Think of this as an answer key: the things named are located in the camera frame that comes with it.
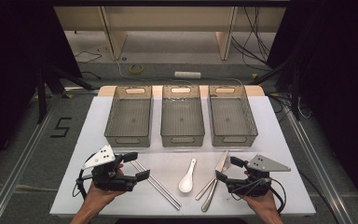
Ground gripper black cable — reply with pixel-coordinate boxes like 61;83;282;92
72;169;94;200
231;177;288;216

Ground thin black floor cable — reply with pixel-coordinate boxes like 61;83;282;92
74;50;103;63

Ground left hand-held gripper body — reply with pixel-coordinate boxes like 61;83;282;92
82;144;138;192

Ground yellow tape roll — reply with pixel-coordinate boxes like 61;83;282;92
129;63;145;75

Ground metal chopstick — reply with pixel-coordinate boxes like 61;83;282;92
130;161;181;211
134;159;183;208

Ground white ceramic spoon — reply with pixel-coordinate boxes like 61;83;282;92
178;158;198;194

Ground tangle of floor cables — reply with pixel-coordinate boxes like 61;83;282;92
268;92;312;120

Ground white power strip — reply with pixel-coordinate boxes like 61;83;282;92
173;71;202;79

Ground metal floor rail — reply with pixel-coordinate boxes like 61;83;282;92
283;108;355;224
0;102;57;224

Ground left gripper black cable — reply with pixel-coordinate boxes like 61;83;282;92
72;169;94;200

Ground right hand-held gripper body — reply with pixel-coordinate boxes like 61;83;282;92
227;154;292;198

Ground black curtain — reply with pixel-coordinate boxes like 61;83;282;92
0;0;83;181
267;0;358;216

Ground black metal stand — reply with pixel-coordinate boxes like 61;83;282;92
248;59;302;120
36;63;96;125

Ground person's left hand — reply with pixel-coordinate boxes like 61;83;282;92
83;183;126;210

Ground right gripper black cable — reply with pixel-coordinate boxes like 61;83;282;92
231;177;288;216

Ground light wooden desk frame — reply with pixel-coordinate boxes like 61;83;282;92
54;6;287;62

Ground transparent grey plastic bin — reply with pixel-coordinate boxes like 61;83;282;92
208;84;259;147
103;85;154;148
160;84;206;147

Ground bundle of black cables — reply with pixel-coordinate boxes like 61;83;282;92
231;6;273;68

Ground person's right hand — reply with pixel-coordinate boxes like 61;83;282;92
238;189;280;217

